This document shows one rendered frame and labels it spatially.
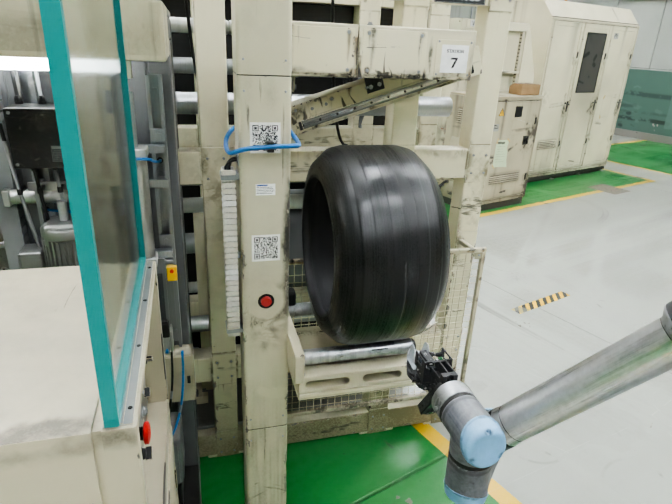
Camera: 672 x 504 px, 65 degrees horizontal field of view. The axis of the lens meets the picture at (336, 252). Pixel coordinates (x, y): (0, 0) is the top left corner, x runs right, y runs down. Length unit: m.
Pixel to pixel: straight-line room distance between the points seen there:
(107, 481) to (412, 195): 0.91
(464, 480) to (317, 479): 1.32
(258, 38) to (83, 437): 0.90
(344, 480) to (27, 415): 1.78
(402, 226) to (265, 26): 0.56
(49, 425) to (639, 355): 0.95
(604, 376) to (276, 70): 0.95
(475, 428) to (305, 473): 1.45
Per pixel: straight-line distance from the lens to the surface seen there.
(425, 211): 1.33
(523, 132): 6.34
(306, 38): 1.58
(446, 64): 1.73
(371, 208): 1.28
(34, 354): 0.96
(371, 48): 1.64
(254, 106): 1.31
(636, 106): 13.39
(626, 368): 1.12
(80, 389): 0.85
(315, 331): 1.83
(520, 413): 1.22
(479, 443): 1.10
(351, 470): 2.48
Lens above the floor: 1.75
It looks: 22 degrees down
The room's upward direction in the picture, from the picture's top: 3 degrees clockwise
